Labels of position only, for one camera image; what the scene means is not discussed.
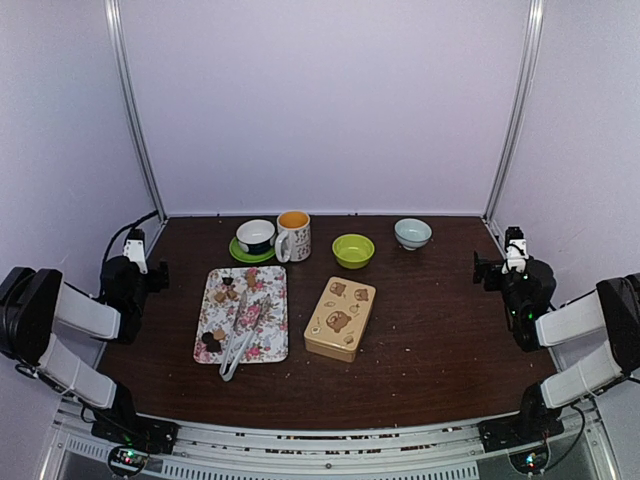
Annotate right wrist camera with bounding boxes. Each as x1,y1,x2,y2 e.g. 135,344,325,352
502,226,529,275

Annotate green saucer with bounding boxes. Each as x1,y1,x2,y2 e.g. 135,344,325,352
229,237,276,264

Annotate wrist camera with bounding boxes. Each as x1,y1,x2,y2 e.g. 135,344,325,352
502,226,529,275
123,228,148,275

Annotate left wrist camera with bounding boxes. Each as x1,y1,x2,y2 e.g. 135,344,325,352
123,228,148,275

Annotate front aluminium rail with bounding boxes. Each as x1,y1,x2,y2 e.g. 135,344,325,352
35,403,622,479

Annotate dark cup white interior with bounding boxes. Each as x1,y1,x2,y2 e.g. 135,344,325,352
236,219,276,254

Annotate tan tin box base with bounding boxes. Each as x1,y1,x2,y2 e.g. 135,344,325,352
304,300,372,363

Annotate aluminium frame post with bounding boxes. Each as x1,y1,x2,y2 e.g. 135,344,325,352
483,0,545,225
104,0,168,223

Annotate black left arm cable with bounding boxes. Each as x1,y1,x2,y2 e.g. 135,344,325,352
102,209,160,266

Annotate white mug orange interior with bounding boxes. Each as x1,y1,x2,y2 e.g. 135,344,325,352
274,211,311,263

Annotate silver metal tongs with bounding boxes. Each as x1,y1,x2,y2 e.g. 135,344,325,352
219,290,271,382

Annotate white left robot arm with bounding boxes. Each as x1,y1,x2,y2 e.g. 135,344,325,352
1,224,177,448

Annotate right aluminium frame post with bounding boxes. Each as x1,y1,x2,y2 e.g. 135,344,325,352
483,0,545,225

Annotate light blue ceramic bowl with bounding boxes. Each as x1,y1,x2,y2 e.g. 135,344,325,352
394,218,432,251

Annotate lime green bowl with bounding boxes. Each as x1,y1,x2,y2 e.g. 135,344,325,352
332,234,375,270

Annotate bear print tin lid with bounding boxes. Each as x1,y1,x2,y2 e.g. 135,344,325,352
304,276,377,363

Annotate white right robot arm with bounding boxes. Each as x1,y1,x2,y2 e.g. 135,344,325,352
473,226,639,451

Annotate floral rectangular tray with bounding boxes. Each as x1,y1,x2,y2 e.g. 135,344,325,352
193,266,289,365

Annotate left aluminium frame post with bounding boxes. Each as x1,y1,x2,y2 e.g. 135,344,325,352
104,0,168,223

